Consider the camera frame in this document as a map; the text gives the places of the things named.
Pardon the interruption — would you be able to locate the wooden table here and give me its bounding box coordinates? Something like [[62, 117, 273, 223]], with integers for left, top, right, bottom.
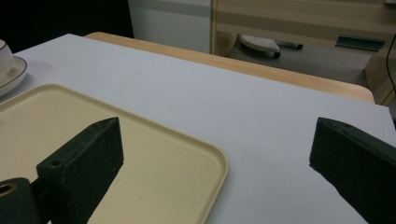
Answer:
[[83, 31, 375, 105]]

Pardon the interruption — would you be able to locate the beige plastic tray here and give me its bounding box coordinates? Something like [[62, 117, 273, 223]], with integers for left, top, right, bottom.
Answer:
[[0, 83, 230, 224]]

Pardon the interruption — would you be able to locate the wooden cabinet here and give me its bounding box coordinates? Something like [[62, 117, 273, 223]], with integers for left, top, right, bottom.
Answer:
[[210, 0, 396, 106]]

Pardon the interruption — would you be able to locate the black cable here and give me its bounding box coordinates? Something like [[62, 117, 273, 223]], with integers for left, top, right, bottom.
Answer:
[[386, 32, 396, 88]]

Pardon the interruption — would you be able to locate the white cup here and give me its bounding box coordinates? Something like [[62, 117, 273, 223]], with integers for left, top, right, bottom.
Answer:
[[0, 39, 14, 82]]

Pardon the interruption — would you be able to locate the white object on shelf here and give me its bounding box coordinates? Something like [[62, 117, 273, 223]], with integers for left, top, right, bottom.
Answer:
[[238, 34, 304, 60]]

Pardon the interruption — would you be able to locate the white saucer with dark rim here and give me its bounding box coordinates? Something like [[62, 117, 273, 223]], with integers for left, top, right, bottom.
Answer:
[[0, 55, 28, 98]]

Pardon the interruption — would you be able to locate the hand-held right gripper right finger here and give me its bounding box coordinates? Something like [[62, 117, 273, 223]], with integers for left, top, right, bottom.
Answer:
[[308, 117, 396, 224]]

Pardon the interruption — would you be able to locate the white board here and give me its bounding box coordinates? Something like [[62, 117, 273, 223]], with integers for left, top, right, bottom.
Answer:
[[0, 33, 396, 224]]

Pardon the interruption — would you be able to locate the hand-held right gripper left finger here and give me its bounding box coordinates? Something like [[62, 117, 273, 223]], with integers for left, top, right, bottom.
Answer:
[[35, 117, 125, 224]]

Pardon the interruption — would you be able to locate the dark green flat object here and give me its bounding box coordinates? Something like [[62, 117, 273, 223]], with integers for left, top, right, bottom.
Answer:
[[334, 35, 387, 52]]

